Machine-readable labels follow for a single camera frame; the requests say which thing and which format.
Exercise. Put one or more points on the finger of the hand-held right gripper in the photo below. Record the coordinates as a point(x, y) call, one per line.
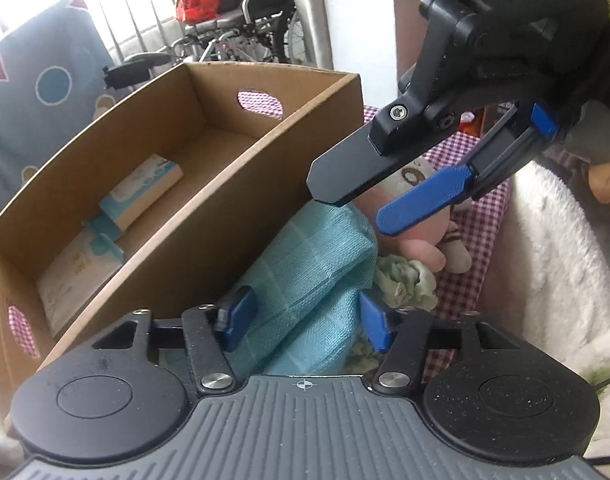
point(420, 200)
point(350, 170)

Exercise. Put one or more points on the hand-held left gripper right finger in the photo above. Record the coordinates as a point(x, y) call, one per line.
point(377, 322)

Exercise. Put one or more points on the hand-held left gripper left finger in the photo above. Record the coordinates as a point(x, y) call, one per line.
point(237, 317)

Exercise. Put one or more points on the pink plush toy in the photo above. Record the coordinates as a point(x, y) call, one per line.
point(420, 252)

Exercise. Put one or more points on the green scrunchie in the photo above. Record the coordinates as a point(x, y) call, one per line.
point(400, 275)

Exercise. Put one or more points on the teal cloth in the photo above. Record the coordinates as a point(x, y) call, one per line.
point(310, 270)

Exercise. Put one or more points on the cardboard box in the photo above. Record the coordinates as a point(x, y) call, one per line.
point(210, 220)

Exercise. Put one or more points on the person's right hand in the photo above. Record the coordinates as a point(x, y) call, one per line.
point(609, 182)

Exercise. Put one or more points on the white fluffy blanket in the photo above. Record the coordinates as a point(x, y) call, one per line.
point(550, 270)

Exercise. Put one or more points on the grey curtain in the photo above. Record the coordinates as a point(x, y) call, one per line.
point(319, 10)

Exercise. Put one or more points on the blue white tissue pack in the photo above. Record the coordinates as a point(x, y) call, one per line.
point(140, 185)

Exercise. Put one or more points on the wheelchair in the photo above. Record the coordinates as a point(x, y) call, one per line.
point(265, 0)

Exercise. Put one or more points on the black padded seat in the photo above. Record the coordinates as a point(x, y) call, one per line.
point(130, 67)

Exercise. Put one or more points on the blue printed sheet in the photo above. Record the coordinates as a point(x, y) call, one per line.
point(35, 125)

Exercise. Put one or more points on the metal railing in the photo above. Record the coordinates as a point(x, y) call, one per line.
point(110, 25)

